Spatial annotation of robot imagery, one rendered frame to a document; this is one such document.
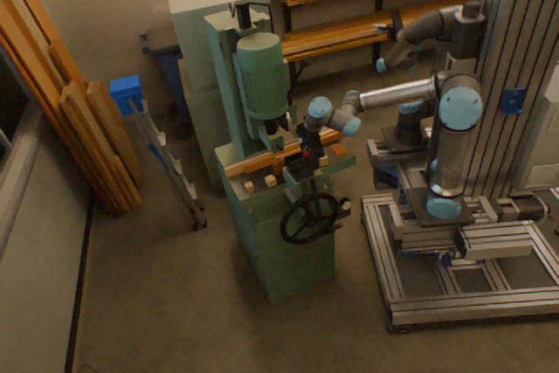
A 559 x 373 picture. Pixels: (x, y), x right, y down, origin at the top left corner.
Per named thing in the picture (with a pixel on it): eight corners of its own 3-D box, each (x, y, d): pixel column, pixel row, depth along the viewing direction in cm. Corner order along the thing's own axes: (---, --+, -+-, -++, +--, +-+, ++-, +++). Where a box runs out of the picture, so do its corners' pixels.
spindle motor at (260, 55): (257, 125, 160) (244, 54, 140) (243, 107, 173) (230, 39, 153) (295, 112, 165) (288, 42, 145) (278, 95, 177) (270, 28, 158)
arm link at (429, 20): (421, 34, 160) (379, 79, 208) (445, 29, 161) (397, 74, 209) (412, 10, 161) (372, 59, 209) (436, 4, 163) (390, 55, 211)
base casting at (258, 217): (251, 227, 182) (248, 214, 176) (216, 161, 224) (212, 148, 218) (334, 193, 193) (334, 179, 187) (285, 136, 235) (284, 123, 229)
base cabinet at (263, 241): (270, 307, 226) (251, 228, 181) (237, 239, 269) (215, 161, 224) (336, 275, 238) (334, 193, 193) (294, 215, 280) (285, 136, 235)
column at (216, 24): (244, 164, 204) (216, 31, 158) (231, 143, 220) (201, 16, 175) (283, 150, 210) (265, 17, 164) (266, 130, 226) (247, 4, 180)
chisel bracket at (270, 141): (271, 155, 178) (269, 141, 172) (259, 140, 188) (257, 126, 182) (286, 150, 179) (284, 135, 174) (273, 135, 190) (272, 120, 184)
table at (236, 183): (249, 224, 166) (246, 215, 162) (226, 183, 188) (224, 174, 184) (368, 176, 181) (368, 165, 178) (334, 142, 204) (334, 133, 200)
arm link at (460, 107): (458, 198, 153) (484, 72, 119) (458, 226, 143) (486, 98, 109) (427, 194, 158) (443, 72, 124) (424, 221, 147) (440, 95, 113)
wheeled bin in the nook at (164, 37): (173, 146, 364) (138, 48, 303) (168, 117, 405) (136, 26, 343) (239, 128, 376) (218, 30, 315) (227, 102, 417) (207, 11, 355)
